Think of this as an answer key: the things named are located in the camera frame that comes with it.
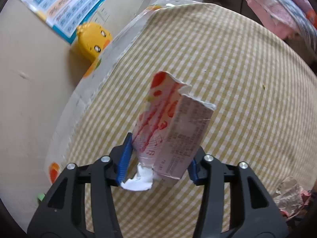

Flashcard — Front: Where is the red white torn carton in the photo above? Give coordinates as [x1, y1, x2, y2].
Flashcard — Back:
[120, 71, 216, 191]

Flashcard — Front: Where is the red bin with green rim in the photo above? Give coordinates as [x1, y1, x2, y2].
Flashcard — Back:
[37, 193, 46, 202]

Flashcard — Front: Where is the white fruit-print undercloth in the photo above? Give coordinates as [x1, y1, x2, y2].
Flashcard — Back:
[44, 0, 204, 184]

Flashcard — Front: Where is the yellow duck toy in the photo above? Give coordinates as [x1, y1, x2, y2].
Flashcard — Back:
[70, 22, 113, 63]

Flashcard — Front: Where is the bed with plaid blanket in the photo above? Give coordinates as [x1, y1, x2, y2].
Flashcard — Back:
[245, 0, 316, 42]

